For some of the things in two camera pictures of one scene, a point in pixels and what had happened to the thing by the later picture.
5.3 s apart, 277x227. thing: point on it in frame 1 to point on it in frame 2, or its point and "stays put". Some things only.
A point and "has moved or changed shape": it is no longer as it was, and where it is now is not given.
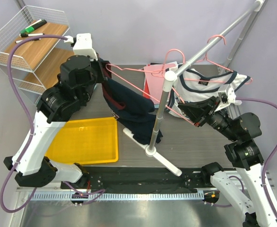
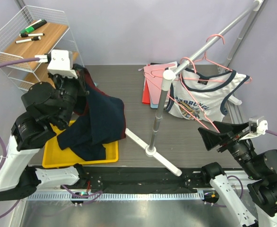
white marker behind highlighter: [34, 23] stays put
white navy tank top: [190, 86] stays put
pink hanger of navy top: [160, 71] to [205, 114]
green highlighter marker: [30, 29] stays put
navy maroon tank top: [134, 110] to [100, 120]
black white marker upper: [24, 35] stays put
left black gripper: [97, 64] to [79, 82]
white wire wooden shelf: [35, 62] stays put
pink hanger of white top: [248, 82] has moved or changed shape
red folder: [146, 90] stays put
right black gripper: [197, 110] to [229, 133]
